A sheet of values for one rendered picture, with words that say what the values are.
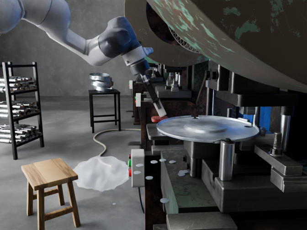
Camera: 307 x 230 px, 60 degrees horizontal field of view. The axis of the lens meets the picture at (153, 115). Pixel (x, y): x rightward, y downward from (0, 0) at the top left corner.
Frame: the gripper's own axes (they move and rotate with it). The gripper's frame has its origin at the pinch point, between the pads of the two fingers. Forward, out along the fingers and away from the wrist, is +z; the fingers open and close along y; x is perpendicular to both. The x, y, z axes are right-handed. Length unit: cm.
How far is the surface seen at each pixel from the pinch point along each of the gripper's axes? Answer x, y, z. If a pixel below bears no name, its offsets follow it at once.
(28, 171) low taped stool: -85, -45, 9
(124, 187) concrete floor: -50, -85, 62
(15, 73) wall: -290, -630, -120
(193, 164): 0.9, 38.1, 10.4
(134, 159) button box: -17.2, 12.9, 10.7
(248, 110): 21.7, 35.8, 4.1
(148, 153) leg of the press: -11.8, 9.7, 12.0
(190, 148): 2.2, 36.3, 6.6
